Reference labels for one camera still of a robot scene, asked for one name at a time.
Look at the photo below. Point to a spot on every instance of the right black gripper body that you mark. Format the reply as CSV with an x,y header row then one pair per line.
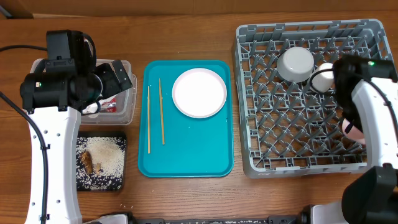
x,y
346,98

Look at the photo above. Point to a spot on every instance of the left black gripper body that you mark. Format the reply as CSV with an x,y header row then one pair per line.
x,y
110,85

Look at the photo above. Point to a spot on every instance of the white cup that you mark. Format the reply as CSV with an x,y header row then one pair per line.
x,y
323,81

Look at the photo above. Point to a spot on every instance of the red snack wrapper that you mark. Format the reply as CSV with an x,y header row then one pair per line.
x,y
109,106

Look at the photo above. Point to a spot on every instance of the white napkin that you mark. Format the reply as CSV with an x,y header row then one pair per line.
x,y
93,108

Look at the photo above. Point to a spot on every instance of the pale green bowl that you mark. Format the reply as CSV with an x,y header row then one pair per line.
x,y
295,64

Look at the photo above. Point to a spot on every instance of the small white dish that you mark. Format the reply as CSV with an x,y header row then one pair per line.
x,y
352,132

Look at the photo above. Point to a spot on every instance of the white rice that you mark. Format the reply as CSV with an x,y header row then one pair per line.
x,y
107,155

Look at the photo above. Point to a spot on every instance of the brown food scrap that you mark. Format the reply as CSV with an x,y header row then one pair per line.
x,y
86,160

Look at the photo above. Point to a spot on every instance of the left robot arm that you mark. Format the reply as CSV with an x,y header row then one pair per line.
x,y
53,196

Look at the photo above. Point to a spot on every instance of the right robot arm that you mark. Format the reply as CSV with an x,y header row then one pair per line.
x,y
366,89

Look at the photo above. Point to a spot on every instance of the clear plastic bin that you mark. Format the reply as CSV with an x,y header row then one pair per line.
x,y
124,105

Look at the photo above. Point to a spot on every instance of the black plastic tray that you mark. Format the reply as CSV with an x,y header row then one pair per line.
x,y
102,183

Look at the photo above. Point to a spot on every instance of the grey dish rack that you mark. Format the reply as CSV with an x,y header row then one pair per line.
x,y
286,129

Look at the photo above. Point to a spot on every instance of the large white plate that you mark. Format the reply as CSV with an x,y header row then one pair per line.
x,y
199,93

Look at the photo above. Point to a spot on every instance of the teal plastic tray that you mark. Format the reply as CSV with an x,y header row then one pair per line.
x,y
193,147

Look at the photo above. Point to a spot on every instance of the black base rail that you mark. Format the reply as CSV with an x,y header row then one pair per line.
x,y
214,221

